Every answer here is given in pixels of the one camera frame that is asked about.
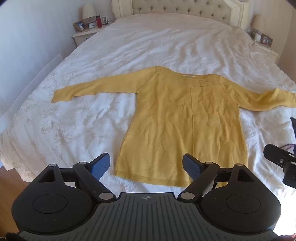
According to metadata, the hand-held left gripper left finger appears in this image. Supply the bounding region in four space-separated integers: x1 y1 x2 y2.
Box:
35 152 117 202

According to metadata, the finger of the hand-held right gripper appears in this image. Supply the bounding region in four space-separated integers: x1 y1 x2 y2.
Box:
290 117 296 142
264 144 296 167

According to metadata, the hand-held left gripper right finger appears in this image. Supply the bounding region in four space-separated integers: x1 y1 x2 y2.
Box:
178 153 256 202

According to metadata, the yellow knit sweater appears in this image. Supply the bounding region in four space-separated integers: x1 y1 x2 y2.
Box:
51 66 296 188

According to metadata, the white nightstand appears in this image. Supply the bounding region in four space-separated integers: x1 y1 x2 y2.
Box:
72 21 115 48
250 38 282 63

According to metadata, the white shade table lamp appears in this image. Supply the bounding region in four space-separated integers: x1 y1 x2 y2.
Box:
251 15 267 42
82 3 97 24

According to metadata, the white embroidered bedspread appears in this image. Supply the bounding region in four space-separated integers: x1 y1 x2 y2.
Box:
0 13 296 204

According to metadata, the cream tufted headboard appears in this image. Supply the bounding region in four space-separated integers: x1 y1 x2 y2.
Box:
111 0 246 29

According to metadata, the wooden photo frame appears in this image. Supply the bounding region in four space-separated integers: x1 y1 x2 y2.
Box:
73 21 87 32
260 34 274 46

